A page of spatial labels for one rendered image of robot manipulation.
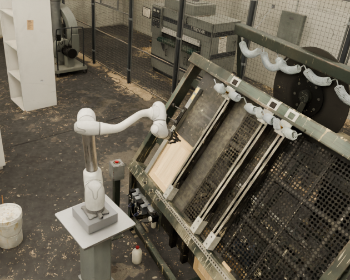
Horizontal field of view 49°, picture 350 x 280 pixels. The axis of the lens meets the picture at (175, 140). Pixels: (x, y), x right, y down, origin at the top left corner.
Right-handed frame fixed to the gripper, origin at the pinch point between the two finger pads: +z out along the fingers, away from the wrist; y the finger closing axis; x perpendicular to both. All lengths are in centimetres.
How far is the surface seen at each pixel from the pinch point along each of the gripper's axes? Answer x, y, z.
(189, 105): 6.5, 35.6, 17.0
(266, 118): -82, 21, -34
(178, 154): 4.8, -10.4, 16.7
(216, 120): -31.5, 21.5, -0.4
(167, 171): 12.7, -27.6, 18.7
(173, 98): 29, 42, 24
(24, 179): 234, -76, 63
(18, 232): 149, -121, -3
